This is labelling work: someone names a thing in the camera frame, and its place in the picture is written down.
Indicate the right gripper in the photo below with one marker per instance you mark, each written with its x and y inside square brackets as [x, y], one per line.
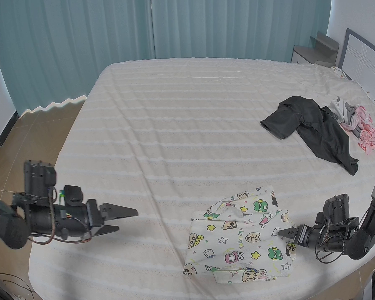
[309, 236]

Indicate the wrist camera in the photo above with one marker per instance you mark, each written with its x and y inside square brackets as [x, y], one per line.
[73, 195]
[320, 220]

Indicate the grey bedside table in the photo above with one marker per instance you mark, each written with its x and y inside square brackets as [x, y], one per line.
[309, 55]

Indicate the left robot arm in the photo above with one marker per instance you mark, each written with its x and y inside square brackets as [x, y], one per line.
[9, 227]

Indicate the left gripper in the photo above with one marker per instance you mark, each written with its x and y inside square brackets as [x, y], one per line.
[72, 220]

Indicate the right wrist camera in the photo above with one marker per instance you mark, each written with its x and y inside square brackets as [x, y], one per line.
[320, 220]

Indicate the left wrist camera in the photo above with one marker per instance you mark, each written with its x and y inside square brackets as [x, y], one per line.
[73, 195]

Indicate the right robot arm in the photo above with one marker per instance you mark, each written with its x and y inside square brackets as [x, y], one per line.
[362, 236]

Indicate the black T-shirt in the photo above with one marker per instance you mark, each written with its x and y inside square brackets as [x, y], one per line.
[318, 130]

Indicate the white printed pyjama top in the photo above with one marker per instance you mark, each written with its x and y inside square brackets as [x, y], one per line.
[237, 239]

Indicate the blue-green curtain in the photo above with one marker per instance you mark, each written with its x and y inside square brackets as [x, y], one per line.
[143, 17]

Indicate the pile of clothes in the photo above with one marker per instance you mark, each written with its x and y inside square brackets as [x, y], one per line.
[365, 130]

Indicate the bed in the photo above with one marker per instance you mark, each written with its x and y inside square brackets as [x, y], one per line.
[175, 120]

